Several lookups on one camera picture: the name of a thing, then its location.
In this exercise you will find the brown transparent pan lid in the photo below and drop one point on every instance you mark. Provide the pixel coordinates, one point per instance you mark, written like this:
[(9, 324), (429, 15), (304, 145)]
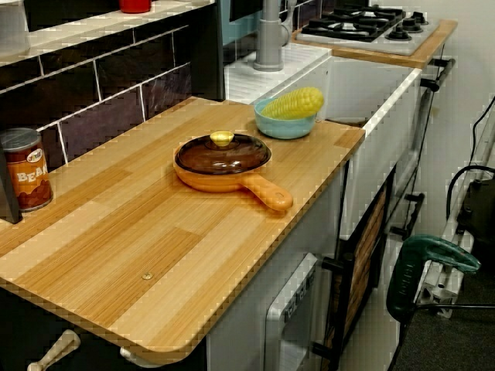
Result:
[(216, 158)]

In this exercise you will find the yellow toy corn cob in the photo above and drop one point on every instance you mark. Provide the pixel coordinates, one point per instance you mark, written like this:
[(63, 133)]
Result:
[(294, 102)]

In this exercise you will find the orange toy frying pan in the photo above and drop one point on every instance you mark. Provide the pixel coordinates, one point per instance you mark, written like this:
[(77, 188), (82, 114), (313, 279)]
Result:
[(267, 193)]

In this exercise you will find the light blue toy bowl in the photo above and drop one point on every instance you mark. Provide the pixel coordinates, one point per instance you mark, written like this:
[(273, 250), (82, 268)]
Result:
[(284, 129)]

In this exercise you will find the black framed wooden cabinet door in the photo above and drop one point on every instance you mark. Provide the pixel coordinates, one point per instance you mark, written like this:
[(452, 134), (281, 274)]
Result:
[(367, 239)]

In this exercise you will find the wide black kitchen pillar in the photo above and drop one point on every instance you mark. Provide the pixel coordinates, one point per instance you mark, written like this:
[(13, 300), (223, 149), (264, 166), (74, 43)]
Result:
[(207, 50)]

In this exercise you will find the white toy sink unit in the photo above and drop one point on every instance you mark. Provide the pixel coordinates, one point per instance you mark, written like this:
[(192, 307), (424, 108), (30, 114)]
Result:
[(386, 154)]

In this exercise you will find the grey toy faucet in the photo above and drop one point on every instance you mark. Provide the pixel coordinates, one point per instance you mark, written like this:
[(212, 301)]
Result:
[(268, 42)]

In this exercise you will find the toy gas stove top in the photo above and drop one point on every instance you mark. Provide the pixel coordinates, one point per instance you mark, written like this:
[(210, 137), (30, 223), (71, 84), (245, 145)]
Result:
[(402, 44)]

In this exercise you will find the red ketchup bottle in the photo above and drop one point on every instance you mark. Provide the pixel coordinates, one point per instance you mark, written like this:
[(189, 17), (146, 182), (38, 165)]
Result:
[(135, 5)]

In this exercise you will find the white tiled shelf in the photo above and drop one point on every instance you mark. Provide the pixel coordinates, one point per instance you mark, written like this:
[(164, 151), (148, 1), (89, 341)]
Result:
[(96, 27)]

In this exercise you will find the toy beans can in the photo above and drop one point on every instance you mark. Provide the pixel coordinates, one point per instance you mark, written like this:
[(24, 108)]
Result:
[(27, 174)]

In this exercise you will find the black equipment box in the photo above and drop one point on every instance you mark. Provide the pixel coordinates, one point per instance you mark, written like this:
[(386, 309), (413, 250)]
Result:
[(479, 216)]

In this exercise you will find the silver aluminium frame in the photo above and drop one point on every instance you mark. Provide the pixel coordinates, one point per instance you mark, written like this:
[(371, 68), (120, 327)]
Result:
[(437, 297)]

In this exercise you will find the narrow black shelf post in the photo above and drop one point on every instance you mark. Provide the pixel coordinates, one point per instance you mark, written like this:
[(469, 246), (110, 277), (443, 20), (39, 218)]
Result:
[(9, 193)]

